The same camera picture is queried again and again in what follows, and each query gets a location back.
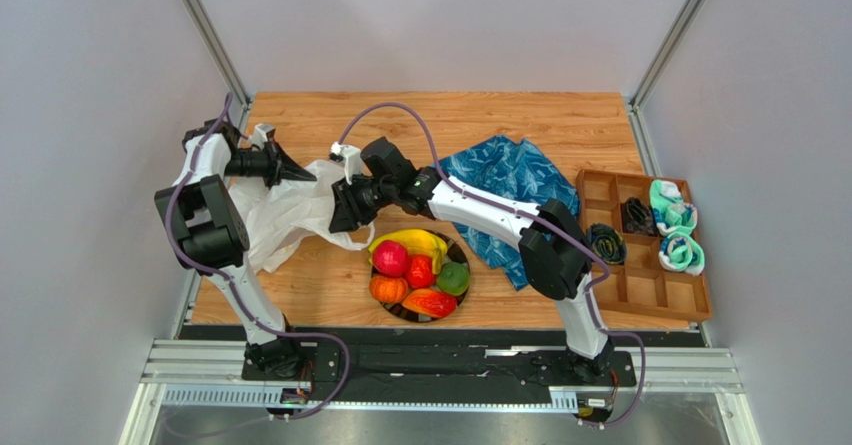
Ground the yellow fake banana bunch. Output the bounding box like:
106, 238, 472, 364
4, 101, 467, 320
367, 229, 448, 274

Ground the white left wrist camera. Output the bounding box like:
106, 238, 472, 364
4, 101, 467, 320
249, 123, 277, 151

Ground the red yellow fake mango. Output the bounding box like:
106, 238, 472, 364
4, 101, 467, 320
401, 288, 458, 319

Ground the black rimmed ceramic plate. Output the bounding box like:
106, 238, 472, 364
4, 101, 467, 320
367, 229, 472, 323

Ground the white printed plastic bag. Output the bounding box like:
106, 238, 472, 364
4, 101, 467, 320
229, 160, 375, 273

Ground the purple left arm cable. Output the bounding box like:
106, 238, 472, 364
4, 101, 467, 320
164, 92, 351, 426

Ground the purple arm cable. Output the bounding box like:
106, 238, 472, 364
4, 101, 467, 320
164, 92, 351, 426
336, 102, 647, 429

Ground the orange fake fruit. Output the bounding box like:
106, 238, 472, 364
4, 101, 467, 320
368, 274, 410, 304

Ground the dark rolled sock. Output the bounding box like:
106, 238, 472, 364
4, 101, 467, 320
587, 223, 627, 265

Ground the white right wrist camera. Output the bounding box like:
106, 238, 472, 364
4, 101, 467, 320
329, 142, 364, 185

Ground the right aluminium frame post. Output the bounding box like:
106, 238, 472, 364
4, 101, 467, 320
629, 0, 706, 111

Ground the left aluminium frame post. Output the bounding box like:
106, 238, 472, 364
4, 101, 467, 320
181, 0, 252, 110

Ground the dark red fake apple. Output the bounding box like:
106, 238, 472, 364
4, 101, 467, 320
371, 240, 409, 278

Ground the green fake lime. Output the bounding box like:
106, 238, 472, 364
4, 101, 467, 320
436, 262, 470, 297

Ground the red yellow fake apple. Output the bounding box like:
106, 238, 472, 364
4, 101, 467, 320
404, 255, 436, 289

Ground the wooden compartment tray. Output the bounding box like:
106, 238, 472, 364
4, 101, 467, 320
576, 169, 713, 323

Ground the teal white rolled sock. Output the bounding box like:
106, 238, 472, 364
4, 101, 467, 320
649, 180, 699, 237

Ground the black rolled sock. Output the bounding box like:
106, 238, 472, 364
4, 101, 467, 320
620, 197, 658, 237

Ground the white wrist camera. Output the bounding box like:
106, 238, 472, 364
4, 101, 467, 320
329, 142, 364, 185
249, 123, 277, 151

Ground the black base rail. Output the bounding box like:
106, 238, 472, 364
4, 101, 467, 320
178, 325, 640, 405

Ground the blue shark print cloth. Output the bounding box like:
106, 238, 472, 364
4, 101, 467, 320
440, 135, 581, 290

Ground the aluminium frame post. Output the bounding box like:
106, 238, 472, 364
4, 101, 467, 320
629, 0, 706, 111
181, 0, 252, 110

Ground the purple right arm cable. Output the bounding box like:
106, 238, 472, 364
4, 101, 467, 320
336, 102, 647, 429

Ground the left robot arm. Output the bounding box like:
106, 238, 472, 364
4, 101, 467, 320
154, 117, 315, 380

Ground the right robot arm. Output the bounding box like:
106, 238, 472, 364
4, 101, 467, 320
329, 138, 614, 376

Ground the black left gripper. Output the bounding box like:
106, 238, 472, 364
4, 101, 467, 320
223, 139, 316, 193

